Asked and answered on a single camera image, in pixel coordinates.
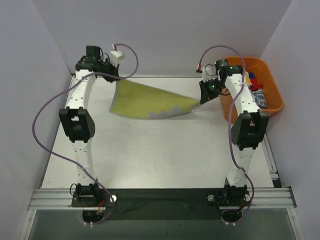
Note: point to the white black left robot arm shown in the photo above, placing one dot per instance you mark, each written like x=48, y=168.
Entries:
x=77, y=123

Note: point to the orange plastic basket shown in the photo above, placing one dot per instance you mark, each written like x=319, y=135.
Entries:
x=259, y=70

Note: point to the red rolled towel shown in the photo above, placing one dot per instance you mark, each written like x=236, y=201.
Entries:
x=255, y=85

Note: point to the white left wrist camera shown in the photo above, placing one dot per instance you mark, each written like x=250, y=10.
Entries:
x=115, y=56

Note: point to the yellow green towel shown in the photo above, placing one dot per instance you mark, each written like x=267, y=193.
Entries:
x=139, y=101

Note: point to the blue white patterned towel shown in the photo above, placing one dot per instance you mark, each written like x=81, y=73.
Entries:
x=260, y=99

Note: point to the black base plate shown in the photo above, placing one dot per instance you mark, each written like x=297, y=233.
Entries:
x=161, y=204

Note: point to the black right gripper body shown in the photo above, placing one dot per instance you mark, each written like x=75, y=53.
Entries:
x=207, y=91

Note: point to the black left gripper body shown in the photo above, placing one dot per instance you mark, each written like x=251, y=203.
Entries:
x=110, y=71

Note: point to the yellow rolled towel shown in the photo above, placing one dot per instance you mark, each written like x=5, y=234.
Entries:
x=247, y=78

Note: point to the aluminium frame rail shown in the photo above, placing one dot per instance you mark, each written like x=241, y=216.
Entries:
x=60, y=199

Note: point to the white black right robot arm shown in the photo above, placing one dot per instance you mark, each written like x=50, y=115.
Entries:
x=246, y=132

